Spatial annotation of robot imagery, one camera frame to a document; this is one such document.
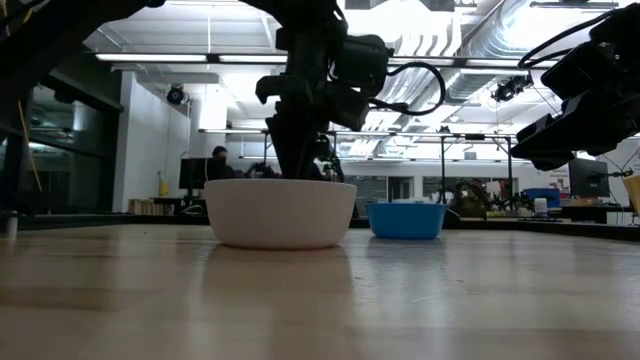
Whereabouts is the person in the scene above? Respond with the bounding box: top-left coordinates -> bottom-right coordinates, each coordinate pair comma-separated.
209,145 -> 237,181

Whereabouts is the stack of books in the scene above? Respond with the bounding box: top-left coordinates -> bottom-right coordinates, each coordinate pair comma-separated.
127,197 -> 176,217

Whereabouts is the blue storage box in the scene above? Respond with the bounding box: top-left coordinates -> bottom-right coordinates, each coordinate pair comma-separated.
523,187 -> 562,209

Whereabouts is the thin yellow cord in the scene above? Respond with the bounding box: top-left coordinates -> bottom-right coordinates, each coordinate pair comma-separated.
0,0 -> 44,193

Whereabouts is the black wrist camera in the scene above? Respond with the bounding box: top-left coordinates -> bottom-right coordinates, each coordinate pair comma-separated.
539,41 -> 617,102
332,33 -> 393,99

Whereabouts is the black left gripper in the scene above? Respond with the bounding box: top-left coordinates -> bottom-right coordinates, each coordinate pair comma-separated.
254,21 -> 372,180

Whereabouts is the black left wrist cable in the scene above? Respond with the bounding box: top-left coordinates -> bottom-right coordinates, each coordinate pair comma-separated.
368,60 -> 448,118

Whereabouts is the large white bowl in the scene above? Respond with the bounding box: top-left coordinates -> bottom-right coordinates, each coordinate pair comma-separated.
203,178 -> 359,251

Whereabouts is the black table frame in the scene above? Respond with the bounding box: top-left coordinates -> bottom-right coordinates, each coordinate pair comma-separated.
0,212 -> 640,243

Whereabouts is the black ceiling-mounted camera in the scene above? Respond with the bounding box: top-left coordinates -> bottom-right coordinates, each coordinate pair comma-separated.
491,73 -> 534,104
165,83 -> 187,107

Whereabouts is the long ceiling light bar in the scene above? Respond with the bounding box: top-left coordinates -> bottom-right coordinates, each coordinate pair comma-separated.
84,49 -> 561,69

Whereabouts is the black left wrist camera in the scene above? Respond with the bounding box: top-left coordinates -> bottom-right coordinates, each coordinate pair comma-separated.
332,33 -> 393,99

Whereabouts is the blue plastic bowl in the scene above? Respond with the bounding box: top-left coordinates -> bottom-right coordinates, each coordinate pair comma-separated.
365,201 -> 448,240

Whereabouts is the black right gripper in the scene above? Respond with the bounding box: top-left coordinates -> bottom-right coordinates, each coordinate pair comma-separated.
509,69 -> 640,173

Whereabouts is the dark computer monitor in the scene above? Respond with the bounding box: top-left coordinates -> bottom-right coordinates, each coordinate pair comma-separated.
178,156 -> 224,191
567,158 -> 612,199

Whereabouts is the yellow plastic bowl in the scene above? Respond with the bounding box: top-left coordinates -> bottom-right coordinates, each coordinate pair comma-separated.
622,173 -> 640,217

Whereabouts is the black background workstation frame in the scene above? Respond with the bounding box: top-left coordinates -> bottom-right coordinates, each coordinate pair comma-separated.
329,130 -> 517,207

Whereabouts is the small white cylinder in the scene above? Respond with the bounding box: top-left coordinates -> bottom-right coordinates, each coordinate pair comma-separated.
5,210 -> 20,241

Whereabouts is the silver ventilation duct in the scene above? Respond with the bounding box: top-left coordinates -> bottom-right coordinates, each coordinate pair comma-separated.
442,0 -> 601,107

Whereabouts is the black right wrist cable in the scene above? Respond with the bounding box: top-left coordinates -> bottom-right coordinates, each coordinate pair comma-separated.
516,8 -> 622,70

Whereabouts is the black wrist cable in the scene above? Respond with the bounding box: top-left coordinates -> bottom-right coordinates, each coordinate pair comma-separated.
368,60 -> 448,118
516,8 -> 622,70

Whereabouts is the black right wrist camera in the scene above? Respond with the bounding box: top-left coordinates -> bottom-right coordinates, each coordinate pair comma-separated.
539,41 -> 617,102

